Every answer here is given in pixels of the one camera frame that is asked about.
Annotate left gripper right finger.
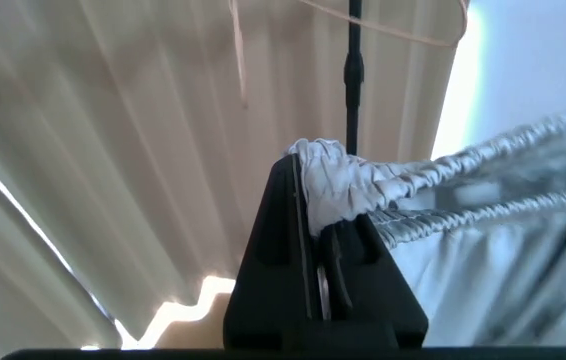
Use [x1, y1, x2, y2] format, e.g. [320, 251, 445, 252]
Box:
[320, 213, 429, 350]

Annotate beige curtain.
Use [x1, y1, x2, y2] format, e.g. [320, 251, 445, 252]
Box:
[0, 0, 470, 351]

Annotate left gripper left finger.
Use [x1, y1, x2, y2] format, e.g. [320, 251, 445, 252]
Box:
[222, 153, 325, 350]

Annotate black clothes rack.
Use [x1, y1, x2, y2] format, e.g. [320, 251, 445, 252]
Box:
[342, 0, 366, 156]

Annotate pale grey shorts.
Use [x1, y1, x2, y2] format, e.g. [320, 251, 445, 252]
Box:
[285, 94, 566, 349]

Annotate pink clothes hanger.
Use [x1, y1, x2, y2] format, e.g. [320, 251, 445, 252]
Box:
[227, 0, 470, 109]

